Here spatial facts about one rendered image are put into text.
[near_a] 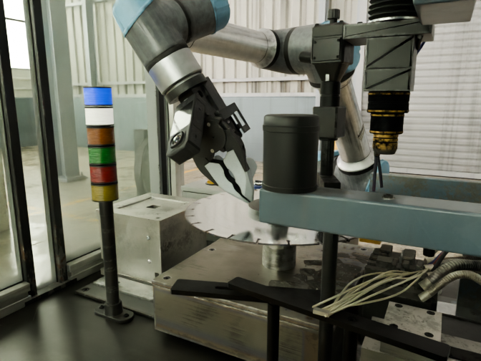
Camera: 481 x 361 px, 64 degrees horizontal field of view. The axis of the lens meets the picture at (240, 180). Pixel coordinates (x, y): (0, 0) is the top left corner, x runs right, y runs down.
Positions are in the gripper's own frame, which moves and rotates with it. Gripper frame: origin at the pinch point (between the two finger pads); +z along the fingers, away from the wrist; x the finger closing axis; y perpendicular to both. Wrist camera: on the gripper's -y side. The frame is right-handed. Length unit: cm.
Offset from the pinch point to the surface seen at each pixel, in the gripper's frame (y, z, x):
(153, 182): 25.5, -8.7, 39.8
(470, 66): 591, 98, -40
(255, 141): 593, 41, 315
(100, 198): -7.4, -12.0, 20.0
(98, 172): -6.6, -15.7, 17.9
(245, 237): -8.7, 3.4, -2.4
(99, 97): -3.3, -25.7, 11.3
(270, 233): -5.9, 5.2, -4.4
